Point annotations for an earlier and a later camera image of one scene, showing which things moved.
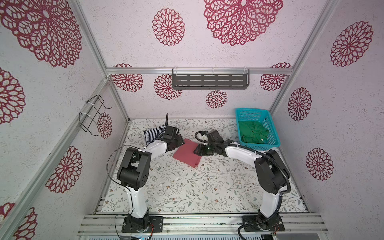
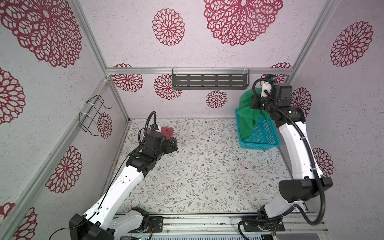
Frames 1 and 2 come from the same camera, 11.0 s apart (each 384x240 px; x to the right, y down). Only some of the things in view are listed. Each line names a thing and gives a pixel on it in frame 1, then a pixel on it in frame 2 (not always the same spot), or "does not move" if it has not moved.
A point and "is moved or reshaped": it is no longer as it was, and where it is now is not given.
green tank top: [253, 132] → [247, 112]
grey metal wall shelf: [210, 78] does not move
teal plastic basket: [256, 129] does not move
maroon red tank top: [185, 153] is moved or reshaped
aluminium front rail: [202, 224] does not move
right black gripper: [200, 150] → [255, 101]
